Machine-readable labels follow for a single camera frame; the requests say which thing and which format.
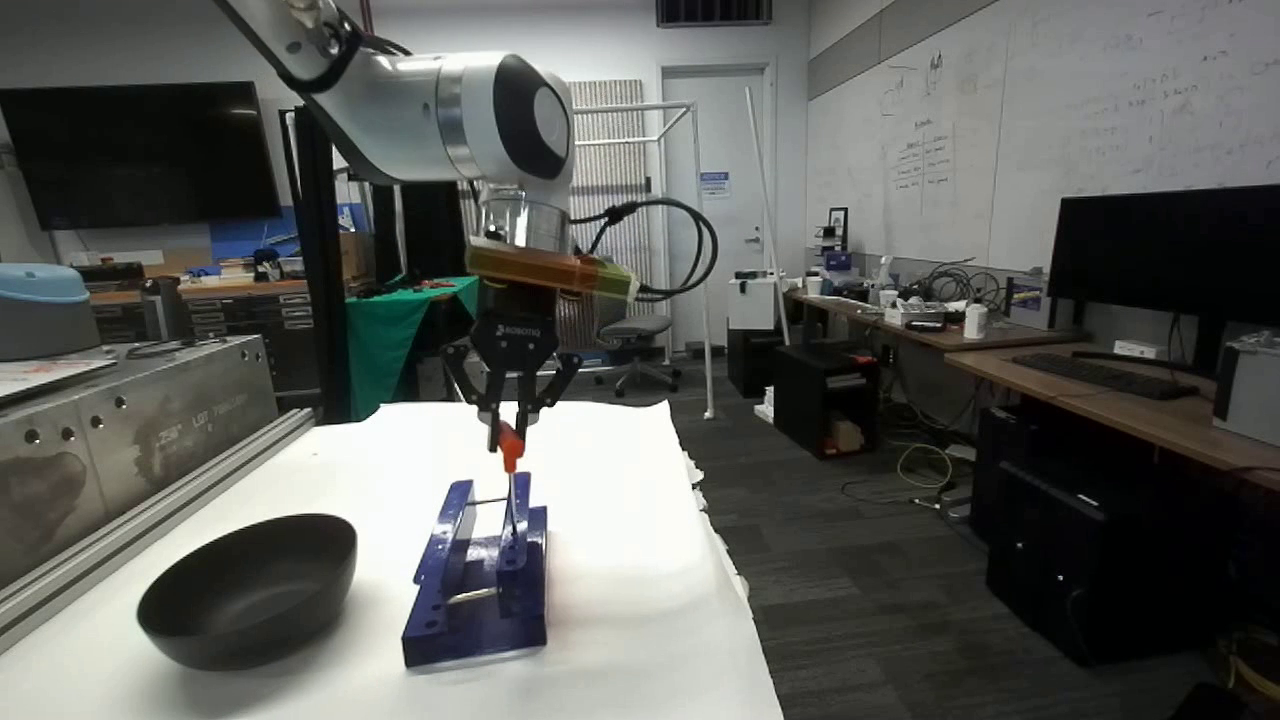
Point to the black storage box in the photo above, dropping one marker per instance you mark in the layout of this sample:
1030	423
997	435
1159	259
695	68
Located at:
824	400

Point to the ceiling air vent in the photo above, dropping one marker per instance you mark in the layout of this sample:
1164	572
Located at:
714	9

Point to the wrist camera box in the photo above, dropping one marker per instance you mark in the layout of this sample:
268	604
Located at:
546	271

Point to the white tubular frame stand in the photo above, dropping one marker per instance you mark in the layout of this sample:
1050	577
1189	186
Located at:
672	127

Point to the black computer monitor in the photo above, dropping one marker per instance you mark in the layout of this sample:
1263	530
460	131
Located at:
1160	253

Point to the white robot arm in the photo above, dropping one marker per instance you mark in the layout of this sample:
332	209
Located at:
424	114

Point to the white equipment box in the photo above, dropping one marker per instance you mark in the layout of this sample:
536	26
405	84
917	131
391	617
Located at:
1249	391

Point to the cluttered workbench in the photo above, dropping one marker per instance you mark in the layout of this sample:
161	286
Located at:
920	327

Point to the white door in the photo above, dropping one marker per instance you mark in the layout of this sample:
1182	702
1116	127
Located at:
721	203

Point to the gray metal machine block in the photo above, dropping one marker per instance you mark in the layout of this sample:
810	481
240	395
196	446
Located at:
123	426

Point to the aluminum extrusion rail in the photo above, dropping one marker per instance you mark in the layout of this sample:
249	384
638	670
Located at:
134	526

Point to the blue plastic rack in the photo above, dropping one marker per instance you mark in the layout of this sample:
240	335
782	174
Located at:
473	603

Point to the black keyboard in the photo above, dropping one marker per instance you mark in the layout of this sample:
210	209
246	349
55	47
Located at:
1106	375

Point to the black vertical post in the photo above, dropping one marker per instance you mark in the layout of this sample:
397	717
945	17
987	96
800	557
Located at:
321	265

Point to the black office chair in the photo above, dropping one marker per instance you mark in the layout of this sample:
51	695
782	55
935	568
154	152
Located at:
642	341

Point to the green cloth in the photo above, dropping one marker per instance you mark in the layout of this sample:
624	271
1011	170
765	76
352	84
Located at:
395	335

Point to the black bowl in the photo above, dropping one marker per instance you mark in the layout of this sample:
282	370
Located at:
246	592

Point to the white paper table cover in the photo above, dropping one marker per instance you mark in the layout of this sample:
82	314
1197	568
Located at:
624	532

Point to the wall mounted black television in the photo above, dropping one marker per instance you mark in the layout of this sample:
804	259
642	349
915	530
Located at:
134	152

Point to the wooden desk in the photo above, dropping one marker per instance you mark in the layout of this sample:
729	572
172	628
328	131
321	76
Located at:
1160	412

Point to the white cup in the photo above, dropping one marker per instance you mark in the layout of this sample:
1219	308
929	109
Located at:
974	322

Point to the black cabinet under desk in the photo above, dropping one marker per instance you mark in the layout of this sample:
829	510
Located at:
1092	563

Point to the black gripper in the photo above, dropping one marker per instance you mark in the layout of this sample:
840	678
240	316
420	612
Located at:
517	330

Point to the gray blue device cover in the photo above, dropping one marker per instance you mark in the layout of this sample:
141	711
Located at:
46	308

